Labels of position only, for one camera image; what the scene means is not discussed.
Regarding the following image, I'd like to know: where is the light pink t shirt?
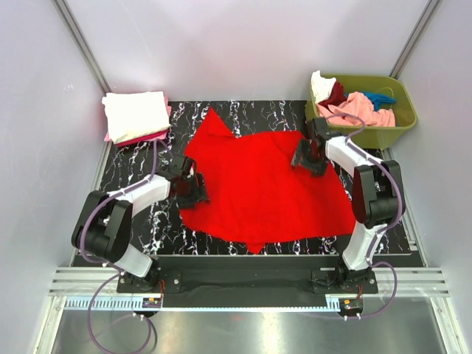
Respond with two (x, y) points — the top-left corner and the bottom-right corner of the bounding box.
(316, 92), (396, 128)

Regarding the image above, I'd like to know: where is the blue t shirt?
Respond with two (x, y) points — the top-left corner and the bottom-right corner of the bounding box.
(362, 91), (397, 111)

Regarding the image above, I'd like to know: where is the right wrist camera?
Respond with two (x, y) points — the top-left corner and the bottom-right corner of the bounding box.
(306, 117), (329, 139)

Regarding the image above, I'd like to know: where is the olive green plastic bin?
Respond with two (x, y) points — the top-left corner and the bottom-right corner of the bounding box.
(305, 70), (417, 150)

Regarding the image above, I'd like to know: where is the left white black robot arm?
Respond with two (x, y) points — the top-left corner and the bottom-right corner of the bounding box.
(71, 156), (209, 292)

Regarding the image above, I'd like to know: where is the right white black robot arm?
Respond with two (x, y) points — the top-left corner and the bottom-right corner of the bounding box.
(291, 117), (405, 293)

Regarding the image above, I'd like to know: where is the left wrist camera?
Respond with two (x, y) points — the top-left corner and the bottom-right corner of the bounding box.
(169, 155), (195, 178)

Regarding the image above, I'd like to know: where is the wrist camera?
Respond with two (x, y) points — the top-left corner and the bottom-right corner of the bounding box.
(169, 155), (195, 178)
(306, 117), (329, 139)

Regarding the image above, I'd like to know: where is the folded white t shirt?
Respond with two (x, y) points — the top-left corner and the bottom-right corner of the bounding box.
(102, 91), (154, 144)

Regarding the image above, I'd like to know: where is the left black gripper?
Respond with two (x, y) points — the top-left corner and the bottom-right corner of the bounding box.
(177, 173), (210, 210)

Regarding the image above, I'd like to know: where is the dark red t shirt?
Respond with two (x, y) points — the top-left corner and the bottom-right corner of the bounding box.
(319, 81), (347, 108)

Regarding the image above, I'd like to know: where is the black marbled table mat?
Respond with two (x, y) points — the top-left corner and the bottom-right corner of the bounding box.
(100, 100), (423, 267)

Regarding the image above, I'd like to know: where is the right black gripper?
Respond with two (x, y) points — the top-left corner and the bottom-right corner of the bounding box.
(290, 139), (329, 179)

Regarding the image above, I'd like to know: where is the aluminium frame rail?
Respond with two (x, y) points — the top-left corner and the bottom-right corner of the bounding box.
(49, 267), (449, 297)

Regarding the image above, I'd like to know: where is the white cloth in bin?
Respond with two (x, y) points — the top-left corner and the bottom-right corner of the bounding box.
(310, 70), (336, 103)

